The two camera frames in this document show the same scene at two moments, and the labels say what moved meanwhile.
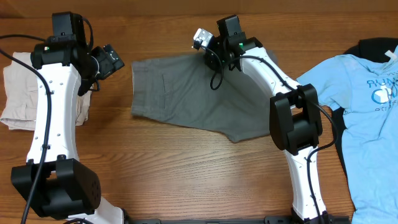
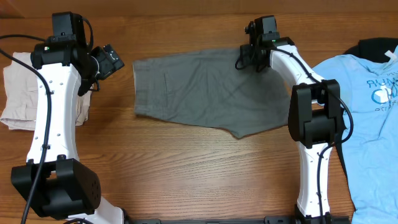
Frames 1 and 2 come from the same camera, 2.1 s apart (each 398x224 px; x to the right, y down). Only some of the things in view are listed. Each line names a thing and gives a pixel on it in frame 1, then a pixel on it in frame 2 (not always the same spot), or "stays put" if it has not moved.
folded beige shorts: x=20 y=96 stays put
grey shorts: x=181 y=89 stays put
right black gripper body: x=217 y=62 → x=250 y=57
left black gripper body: x=106 y=66 stays put
